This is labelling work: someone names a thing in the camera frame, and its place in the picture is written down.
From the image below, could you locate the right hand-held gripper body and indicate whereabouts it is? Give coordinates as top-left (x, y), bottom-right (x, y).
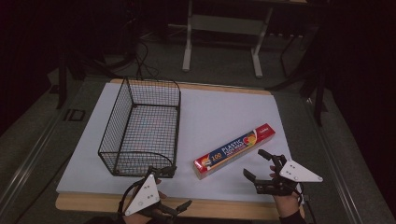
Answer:
top-left (253, 153), bottom-right (324, 197)

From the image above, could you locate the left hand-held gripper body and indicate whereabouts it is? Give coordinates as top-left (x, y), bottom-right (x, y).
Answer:
top-left (123, 167), bottom-right (172, 224)

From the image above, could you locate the red and blue plastic wrap box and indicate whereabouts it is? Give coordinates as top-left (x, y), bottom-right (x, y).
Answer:
top-left (192, 122), bottom-right (276, 181)

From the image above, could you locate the black wire basket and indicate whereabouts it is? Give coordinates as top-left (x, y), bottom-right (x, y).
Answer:
top-left (97, 77), bottom-right (182, 179)

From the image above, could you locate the person's left hand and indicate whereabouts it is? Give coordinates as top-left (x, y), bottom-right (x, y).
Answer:
top-left (122, 178), bottom-right (168, 224)

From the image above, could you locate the person's right hand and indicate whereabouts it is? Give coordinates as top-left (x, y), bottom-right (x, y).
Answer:
top-left (268, 164), bottom-right (303, 219)

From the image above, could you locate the white table mat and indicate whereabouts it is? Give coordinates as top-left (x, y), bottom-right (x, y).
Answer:
top-left (55, 81), bottom-right (304, 203)

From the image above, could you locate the black tripod stand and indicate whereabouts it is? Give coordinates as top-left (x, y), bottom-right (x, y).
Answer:
top-left (265, 24), bottom-right (330, 127)

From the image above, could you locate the black metal stand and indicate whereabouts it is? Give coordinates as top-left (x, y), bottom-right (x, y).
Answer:
top-left (55, 49), bottom-right (87, 110)

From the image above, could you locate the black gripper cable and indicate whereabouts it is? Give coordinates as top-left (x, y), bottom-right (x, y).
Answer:
top-left (117, 178), bottom-right (148, 217)

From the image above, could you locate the grey floor rail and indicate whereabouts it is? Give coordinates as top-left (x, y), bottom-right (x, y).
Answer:
top-left (303, 97), bottom-right (367, 224)
top-left (0, 102), bottom-right (74, 213)

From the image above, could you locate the black floor bracket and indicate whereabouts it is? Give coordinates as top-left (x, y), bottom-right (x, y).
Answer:
top-left (63, 108), bottom-right (86, 122)

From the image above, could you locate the black cable bundle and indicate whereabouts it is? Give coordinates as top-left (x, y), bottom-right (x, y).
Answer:
top-left (71, 18), bottom-right (160, 82)

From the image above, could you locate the white metal table frame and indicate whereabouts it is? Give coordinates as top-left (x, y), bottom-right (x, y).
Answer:
top-left (181, 0), bottom-right (275, 79)

